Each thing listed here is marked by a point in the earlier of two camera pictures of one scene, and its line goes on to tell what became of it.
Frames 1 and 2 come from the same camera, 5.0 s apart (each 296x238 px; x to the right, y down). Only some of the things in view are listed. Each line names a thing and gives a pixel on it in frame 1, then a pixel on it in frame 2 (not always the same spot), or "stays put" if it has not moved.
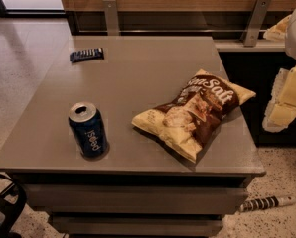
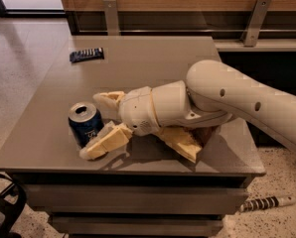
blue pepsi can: [89, 130] stays put
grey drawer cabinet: [135, 137] stays put
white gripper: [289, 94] to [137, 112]
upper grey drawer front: [94, 199] stays put
